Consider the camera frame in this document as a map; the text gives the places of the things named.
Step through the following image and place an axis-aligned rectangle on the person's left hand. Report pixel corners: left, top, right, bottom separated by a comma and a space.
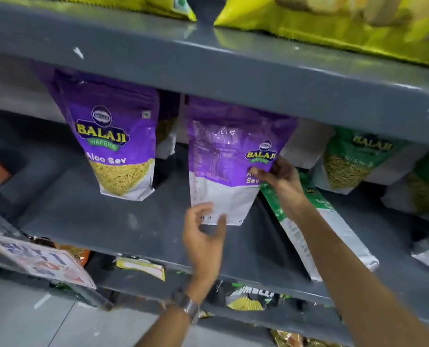
183, 202, 228, 290

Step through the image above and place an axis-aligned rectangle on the yellow snack packet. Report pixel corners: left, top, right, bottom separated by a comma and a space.
214, 0, 429, 70
50, 0, 198, 22

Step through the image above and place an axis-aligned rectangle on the grey metal shelf rack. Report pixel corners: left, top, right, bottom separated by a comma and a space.
0, 0, 429, 347

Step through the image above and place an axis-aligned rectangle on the purple snack packet showing back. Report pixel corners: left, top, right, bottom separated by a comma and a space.
186, 96, 297, 227

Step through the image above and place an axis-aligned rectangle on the person's right hand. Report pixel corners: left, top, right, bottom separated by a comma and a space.
250, 157, 311, 218

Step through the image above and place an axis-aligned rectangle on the person's left forearm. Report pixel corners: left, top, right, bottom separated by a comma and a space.
135, 283, 205, 347

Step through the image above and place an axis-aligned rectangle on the purple snack packet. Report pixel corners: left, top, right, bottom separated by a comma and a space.
49, 69, 160, 202

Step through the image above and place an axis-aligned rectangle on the white red price sign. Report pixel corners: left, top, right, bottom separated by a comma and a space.
0, 232, 97, 290

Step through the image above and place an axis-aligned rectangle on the yellow shelf label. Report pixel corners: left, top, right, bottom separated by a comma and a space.
115, 257, 166, 282

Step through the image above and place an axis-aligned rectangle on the golden snack packet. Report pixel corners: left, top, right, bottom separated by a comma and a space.
270, 329, 304, 347

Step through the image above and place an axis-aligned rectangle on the green white snack packet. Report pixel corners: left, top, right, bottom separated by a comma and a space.
382, 149, 429, 216
260, 172, 380, 282
311, 127, 411, 195

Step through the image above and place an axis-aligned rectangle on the black yellow chips packet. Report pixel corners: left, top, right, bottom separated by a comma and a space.
225, 285, 277, 312

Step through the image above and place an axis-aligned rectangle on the orange chips packet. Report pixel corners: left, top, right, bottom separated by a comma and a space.
55, 244, 91, 268

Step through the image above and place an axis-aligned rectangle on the person's right forearm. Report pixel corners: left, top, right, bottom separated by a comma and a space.
290, 202, 429, 347

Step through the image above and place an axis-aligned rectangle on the silver wristwatch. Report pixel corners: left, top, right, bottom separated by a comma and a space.
170, 290, 201, 324

